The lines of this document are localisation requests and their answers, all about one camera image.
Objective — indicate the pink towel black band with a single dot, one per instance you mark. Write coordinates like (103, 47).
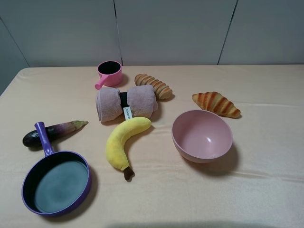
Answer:
(139, 100)

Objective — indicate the long striped bread roll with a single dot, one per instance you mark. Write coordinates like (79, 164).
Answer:
(161, 90)

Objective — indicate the yellow plush banana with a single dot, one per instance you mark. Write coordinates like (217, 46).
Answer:
(115, 153)

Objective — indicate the pink plastic bowl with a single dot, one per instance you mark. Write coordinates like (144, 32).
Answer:
(201, 136)

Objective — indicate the pink toy saucepan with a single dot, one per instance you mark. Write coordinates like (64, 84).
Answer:
(110, 73)

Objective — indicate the striped toy croissant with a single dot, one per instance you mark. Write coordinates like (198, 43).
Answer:
(216, 103)

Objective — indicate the dark purple toy eggplant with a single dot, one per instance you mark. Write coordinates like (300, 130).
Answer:
(54, 132)

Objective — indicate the purple toy frying pan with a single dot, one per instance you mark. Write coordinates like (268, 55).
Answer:
(58, 183)

